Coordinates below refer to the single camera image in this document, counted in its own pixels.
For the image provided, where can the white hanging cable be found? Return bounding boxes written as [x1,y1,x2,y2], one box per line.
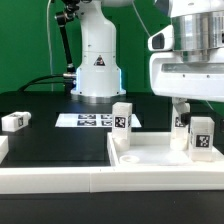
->
[46,0,56,93]

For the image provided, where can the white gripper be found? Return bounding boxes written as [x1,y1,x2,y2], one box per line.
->
[149,51,224,125]

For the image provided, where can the sheet with fiducial markers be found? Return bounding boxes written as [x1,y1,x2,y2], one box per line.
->
[54,113,142,128]

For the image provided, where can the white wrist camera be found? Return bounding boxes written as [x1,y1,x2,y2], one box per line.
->
[148,25,174,52]

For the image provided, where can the white U-shaped obstacle fence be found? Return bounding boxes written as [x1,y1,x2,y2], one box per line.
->
[0,134,224,195]

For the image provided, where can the white square table top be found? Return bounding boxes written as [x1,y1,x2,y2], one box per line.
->
[107,132,224,166]

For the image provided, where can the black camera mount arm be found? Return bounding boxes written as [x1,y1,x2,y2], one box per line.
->
[55,0,80,75]

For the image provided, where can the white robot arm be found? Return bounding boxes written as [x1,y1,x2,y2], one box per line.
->
[71,0,224,115]

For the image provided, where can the black cables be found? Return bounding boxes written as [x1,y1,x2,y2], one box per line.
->
[18,73,78,93]

